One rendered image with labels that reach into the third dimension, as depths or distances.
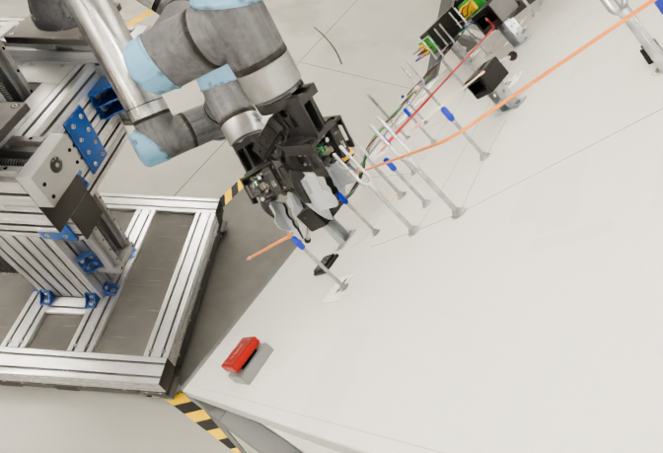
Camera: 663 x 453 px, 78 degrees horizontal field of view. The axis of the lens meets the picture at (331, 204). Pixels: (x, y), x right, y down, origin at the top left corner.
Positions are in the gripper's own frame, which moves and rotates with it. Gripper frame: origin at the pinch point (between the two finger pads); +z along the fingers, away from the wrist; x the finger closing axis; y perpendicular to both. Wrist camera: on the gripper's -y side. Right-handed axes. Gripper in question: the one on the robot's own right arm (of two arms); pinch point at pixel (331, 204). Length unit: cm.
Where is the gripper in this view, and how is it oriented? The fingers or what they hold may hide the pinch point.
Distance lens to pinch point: 65.5
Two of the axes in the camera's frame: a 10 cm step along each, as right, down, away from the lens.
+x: 5.4, -6.7, 5.2
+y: 7.3, 0.6, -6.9
